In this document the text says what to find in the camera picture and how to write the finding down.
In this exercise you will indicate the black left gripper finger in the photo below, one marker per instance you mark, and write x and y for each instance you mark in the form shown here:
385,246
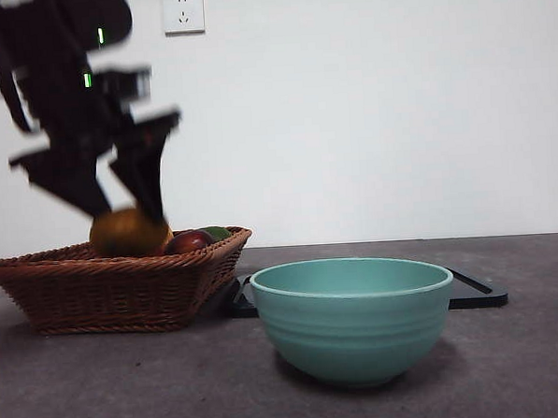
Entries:
71,182
143,174

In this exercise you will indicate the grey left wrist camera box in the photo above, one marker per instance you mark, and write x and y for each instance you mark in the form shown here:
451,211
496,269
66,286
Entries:
122,83

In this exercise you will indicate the dark red round fruit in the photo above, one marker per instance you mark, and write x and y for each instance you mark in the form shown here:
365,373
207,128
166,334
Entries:
189,242

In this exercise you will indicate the brown wicker basket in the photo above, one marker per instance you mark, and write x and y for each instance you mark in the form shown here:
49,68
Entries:
110,293

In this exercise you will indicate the white wall socket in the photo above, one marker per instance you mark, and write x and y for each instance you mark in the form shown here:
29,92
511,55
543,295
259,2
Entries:
183,12

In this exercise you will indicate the teal ceramic bowl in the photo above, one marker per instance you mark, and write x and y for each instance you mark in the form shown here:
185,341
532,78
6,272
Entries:
355,326

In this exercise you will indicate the dark green rectangular tray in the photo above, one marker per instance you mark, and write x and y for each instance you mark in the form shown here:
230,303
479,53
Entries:
470,292

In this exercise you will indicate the green fruit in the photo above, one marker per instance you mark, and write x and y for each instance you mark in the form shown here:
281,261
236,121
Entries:
219,232

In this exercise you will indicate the yellow-brown oval fruit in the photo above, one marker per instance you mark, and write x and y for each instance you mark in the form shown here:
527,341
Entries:
126,236

